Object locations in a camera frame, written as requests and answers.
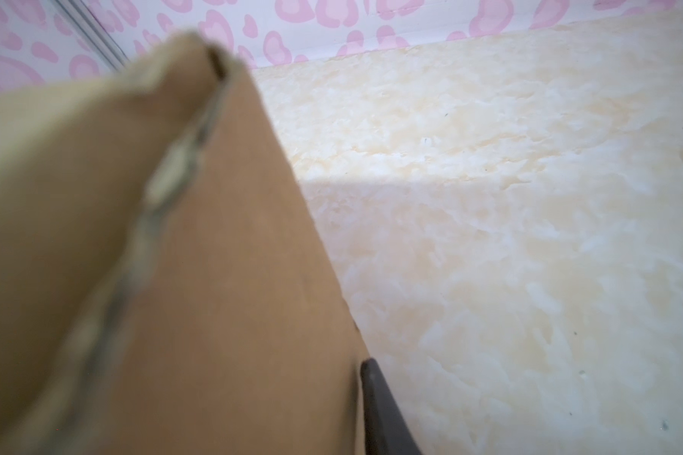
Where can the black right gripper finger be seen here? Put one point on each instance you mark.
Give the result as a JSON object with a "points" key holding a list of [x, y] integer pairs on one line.
{"points": [[385, 430]]}

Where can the aluminium back left corner post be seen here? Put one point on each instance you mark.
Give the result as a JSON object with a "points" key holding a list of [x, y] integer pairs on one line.
{"points": [[78, 14]]}

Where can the brown cardboard paper box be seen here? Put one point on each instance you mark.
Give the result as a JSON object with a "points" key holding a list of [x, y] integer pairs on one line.
{"points": [[163, 287]]}

